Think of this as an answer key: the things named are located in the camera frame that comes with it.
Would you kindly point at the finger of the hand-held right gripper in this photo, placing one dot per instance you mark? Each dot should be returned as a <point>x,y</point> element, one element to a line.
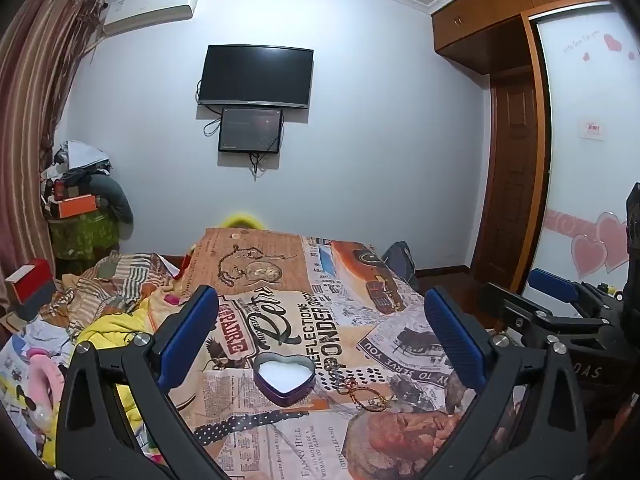
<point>550,284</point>
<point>515,305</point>

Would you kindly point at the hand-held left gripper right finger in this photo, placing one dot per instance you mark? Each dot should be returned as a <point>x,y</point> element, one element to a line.
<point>457,340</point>

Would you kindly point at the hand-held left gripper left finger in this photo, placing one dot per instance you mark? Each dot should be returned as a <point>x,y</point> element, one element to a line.
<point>187,335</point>

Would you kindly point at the purple heart-shaped tin box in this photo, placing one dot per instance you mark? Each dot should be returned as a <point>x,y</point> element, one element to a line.
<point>285,376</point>

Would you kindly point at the yellow cloth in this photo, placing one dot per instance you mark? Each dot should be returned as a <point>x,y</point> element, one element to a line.
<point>112,327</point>

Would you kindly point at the striped duvet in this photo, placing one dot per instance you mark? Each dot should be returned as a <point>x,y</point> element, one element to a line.
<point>115,285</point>

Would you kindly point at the dark blue bag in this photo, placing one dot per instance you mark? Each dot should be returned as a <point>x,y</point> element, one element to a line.
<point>400,262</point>

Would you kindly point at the white heart-print sliding door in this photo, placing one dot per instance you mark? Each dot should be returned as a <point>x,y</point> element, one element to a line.
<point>585,185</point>

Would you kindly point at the brown wooden door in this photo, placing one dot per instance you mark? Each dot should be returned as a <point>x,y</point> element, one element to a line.
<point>515,175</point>

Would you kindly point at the yellow object behind bed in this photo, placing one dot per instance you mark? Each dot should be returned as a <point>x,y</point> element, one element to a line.
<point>242,221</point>

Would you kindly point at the printed newspaper-pattern blanket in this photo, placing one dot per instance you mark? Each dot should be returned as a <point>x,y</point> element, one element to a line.
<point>310,285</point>

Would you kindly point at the pink plush toy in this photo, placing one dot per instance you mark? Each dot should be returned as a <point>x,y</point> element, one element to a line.
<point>47,380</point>

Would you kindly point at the grey garment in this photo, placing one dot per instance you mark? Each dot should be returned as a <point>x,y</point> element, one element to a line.
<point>117,197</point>

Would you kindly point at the red box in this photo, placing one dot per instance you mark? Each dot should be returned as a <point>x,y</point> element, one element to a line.
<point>32,282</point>

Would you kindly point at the white printed sheet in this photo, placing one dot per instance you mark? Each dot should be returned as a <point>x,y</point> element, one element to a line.
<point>25,355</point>

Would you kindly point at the orange box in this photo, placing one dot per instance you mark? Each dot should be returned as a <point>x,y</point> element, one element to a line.
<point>76,206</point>

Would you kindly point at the white cloth on pile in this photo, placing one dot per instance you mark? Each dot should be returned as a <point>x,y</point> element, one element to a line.
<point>82,155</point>

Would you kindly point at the small black monitor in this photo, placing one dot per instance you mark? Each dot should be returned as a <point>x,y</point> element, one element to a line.
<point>250,129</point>

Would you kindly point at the striped brown curtain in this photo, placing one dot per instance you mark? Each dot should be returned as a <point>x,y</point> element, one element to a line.
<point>30,110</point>

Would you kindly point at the wooden wardrobe cabinet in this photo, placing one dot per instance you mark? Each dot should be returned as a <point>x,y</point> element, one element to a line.
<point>480,15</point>

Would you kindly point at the white air conditioner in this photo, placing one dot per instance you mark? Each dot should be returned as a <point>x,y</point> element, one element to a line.
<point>150,7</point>

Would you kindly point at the black wall television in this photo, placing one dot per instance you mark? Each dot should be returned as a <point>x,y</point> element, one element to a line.
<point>255,76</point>

